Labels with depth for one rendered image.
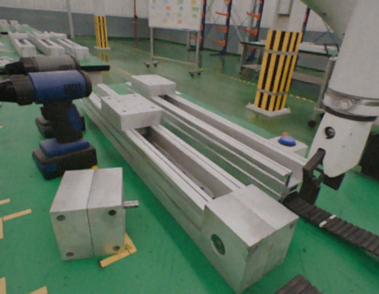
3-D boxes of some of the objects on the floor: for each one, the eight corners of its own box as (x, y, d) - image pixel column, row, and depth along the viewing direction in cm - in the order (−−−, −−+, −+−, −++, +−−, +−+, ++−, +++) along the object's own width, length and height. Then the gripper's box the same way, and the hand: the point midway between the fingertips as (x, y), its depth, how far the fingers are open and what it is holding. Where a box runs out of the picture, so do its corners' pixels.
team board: (143, 67, 633) (141, -24, 543) (156, 65, 670) (157, -20, 581) (191, 77, 561) (198, -27, 472) (203, 75, 599) (211, -22, 509)
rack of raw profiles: (186, 50, 1114) (189, -8, 1013) (202, 50, 1163) (206, -4, 1062) (237, 61, 882) (248, -11, 781) (254, 60, 930) (267, -8, 829)
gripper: (353, 94, 46) (324, 172, 55) (299, 105, 37) (273, 197, 45) (399, 105, 41) (359, 190, 49) (350, 121, 32) (311, 222, 40)
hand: (320, 188), depth 47 cm, fingers open, 8 cm apart
